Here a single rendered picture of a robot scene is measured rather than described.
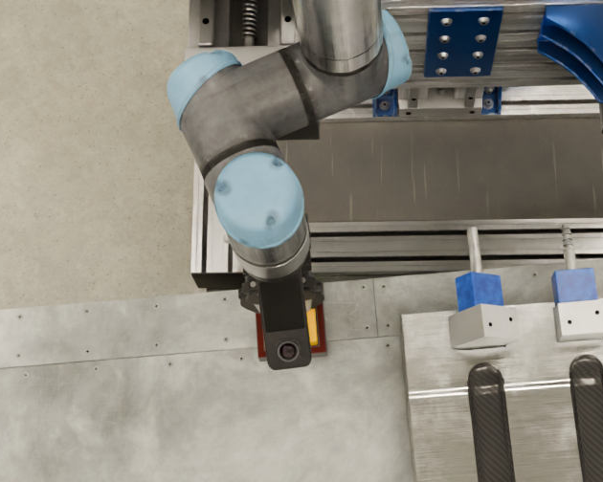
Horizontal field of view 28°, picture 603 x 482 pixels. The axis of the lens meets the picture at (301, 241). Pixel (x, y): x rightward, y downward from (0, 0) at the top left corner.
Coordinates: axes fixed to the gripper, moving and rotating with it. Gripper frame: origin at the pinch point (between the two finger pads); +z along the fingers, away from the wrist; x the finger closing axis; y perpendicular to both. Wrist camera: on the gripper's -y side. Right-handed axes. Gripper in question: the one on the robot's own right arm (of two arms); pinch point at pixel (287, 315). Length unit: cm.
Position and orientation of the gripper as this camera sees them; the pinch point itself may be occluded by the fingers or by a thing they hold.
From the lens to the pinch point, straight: 136.2
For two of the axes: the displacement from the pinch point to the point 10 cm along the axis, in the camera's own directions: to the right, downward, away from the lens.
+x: -10.0, 0.8, 0.4
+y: -0.7, -9.5, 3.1
